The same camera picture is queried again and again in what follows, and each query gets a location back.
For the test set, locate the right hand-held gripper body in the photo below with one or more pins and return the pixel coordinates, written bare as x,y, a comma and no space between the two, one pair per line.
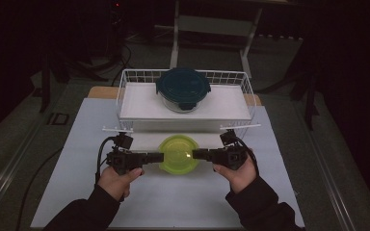
229,157

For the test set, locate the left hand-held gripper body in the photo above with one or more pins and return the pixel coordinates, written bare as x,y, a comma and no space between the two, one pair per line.
122,159

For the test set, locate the yellow-green round lidded container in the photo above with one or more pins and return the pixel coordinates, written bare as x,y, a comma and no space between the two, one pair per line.
177,154

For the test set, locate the dark teal round lidded container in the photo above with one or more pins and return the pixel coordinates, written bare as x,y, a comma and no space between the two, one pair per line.
183,85

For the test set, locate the person's right hand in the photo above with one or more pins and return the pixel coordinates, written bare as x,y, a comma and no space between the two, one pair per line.
241,178

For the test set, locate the person's left hand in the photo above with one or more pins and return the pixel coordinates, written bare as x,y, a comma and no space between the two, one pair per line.
117,184

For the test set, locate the pale blue table mat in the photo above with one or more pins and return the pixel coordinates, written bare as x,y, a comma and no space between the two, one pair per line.
173,199

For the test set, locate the black floor socket box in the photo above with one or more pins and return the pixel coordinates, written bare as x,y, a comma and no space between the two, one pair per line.
58,118

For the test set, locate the black metal stand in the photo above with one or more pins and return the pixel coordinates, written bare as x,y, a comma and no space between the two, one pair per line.
310,102
46,83

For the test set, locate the black device with red light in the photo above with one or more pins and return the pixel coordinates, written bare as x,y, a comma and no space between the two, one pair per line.
116,29

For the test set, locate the metal floor rail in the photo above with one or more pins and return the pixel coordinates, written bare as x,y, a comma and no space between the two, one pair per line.
329,173
9,163

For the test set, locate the white metal table frame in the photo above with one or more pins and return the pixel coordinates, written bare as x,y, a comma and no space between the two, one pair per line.
216,25

